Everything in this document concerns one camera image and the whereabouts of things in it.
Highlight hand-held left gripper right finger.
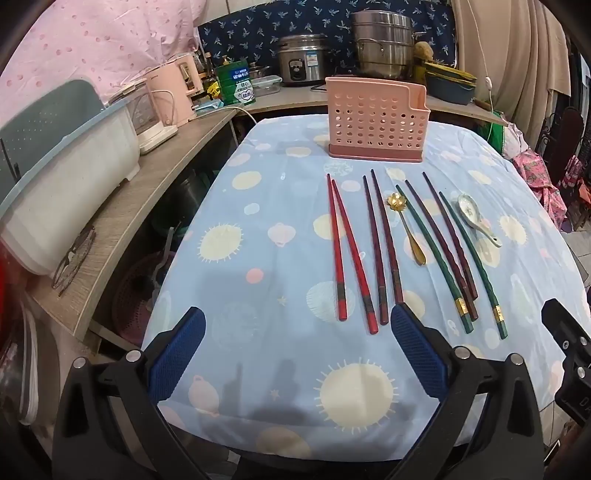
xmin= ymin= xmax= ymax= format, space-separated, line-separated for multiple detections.
xmin=390 ymin=304 xmax=546 ymax=480

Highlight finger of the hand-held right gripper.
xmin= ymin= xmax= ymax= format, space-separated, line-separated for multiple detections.
xmin=541 ymin=299 xmax=591 ymax=365

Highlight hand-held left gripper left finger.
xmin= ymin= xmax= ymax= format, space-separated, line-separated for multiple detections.
xmin=52 ymin=307 xmax=206 ymax=480

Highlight green chopstick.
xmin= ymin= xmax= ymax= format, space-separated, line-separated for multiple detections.
xmin=438 ymin=191 xmax=509 ymax=340
xmin=396 ymin=185 xmax=475 ymax=334

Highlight dark purple chopstick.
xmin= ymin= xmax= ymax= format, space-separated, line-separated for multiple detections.
xmin=405 ymin=179 xmax=479 ymax=321
xmin=422 ymin=172 xmax=479 ymax=300

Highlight dark brown chopstick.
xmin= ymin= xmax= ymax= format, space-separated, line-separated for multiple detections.
xmin=362 ymin=175 xmax=389 ymax=325
xmin=370 ymin=169 xmax=404 ymax=306

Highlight red chopstick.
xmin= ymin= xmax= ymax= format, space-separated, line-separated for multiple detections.
xmin=326 ymin=174 xmax=348 ymax=321
xmin=331 ymin=181 xmax=379 ymax=335

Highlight white ceramic spoon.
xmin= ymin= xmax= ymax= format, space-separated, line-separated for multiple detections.
xmin=457 ymin=193 xmax=504 ymax=248

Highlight pink perforated utensil holder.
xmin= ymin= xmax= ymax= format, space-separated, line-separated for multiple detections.
xmin=324 ymin=76 xmax=428 ymax=163

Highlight blue printed tablecloth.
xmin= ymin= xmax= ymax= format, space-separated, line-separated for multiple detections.
xmin=141 ymin=113 xmax=585 ymax=462

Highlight eyeglasses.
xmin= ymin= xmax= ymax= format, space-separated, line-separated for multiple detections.
xmin=52 ymin=225 xmax=98 ymax=296

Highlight pink floral fabric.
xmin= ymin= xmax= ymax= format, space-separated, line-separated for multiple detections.
xmin=509 ymin=147 xmax=568 ymax=228

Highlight gold flower spoon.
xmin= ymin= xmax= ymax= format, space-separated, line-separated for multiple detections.
xmin=387 ymin=193 xmax=426 ymax=267

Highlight wooden counter shelf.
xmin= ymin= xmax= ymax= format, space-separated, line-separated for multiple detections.
xmin=28 ymin=83 xmax=509 ymax=343

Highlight black chair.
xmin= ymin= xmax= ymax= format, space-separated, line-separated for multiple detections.
xmin=547 ymin=106 xmax=585 ymax=186

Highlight white plastic bin blue rim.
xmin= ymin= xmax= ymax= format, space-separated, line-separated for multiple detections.
xmin=0 ymin=99 xmax=141 ymax=278

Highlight green bag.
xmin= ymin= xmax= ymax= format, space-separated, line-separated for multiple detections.
xmin=488 ymin=111 xmax=509 ymax=158

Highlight white appliance with clear lid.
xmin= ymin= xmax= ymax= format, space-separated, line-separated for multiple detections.
xmin=108 ymin=79 xmax=179 ymax=155

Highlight pink electric kettle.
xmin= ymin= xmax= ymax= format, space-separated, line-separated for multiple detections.
xmin=147 ymin=52 xmax=206 ymax=127

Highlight stacked blue dishes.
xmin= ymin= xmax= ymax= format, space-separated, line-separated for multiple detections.
xmin=424 ymin=61 xmax=479 ymax=105

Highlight beige curtain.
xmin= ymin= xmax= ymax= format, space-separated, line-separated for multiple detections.
xmin=450 ymin=0 xmax=572 ymax=149

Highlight grey-green perforated panel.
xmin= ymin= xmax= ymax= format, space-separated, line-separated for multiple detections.
xmin=0 ymin=79 xmax=106 ymax=204

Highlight green tin can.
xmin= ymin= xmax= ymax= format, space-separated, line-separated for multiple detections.
xmin=217 ymin=61 xmax=257 ymax=108

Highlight glass food container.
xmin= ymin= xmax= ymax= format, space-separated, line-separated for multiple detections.
xmin=252 ymin=75 xmax=283 ymax=97

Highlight stainless steel steamer pot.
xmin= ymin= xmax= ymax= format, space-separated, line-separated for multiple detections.
xmin=349 ymin=10 xmax=426 ymax=80

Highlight silver rice cooker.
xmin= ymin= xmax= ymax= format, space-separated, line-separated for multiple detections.
xmin=276 ymin=34 xmax=329 ymax=88

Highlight pink dotted sheet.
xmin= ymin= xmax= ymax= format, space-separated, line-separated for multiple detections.
xmin=0 ymin=0 xmax=207 ymax=134

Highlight dark blue printed cloth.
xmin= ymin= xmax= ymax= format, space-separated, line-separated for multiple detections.
xmin=196 ymin=0 xmax=459 ymax=78

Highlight white kettle cable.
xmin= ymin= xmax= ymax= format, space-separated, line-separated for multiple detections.
xmin=221 ymin=105 xmax=258 ymax=126

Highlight white cord with switch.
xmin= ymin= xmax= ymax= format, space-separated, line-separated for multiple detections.
xmin=466 ymin=0 xmax=498 ymax=139

